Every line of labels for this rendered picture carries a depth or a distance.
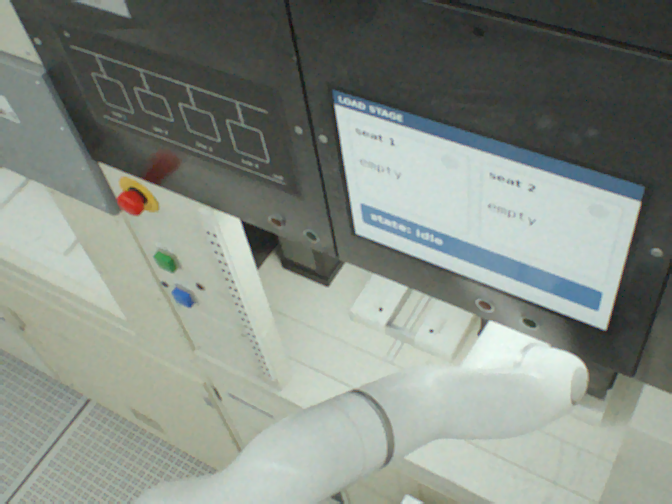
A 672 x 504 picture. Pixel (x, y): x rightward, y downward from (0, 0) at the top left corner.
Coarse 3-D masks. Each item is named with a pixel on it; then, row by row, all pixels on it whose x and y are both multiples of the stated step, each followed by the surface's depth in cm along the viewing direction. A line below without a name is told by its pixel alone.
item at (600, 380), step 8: (480, 320) 128; (480, 328) 130; (584, 360) 121; (592, 368) 122; (600, 368) 121; (592, 376) 124; (600, 376) 123; (608, 376) 121; (616, 376) 125; (592, 384) 125; (600, 384) 124; (608, 384) 123; (592, 392) 127; (600, 392) 126; (600, 400) 128
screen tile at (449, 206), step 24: (360, 144) 77; (384, 144) 75; (408, 144) 73; (360, 168) 80; (408, 168) 76; (432, 168) 74; (360, 192) 83; (384, 192) 81; (408, 192) 79; (456, 192) 75; (432, 216) 80; (456, 216) 78
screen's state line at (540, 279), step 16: (368, 208) 85; (368, 224) 87; (384, 224) 85; (400, 224) 84; (416, 224) 82; (416, 240) 84; (432, 240) 83; (448, 240) 81; (464, 256) 82; (480, 256) 80; (496, 256) 79; (496, 272) 81; (512, 272) 80; (528, 272) 78; (544, 272) 77; (544, 288) 79; (560, 288) 77; (576, 288) 76; (592, 288) 75; (592, 304) 77
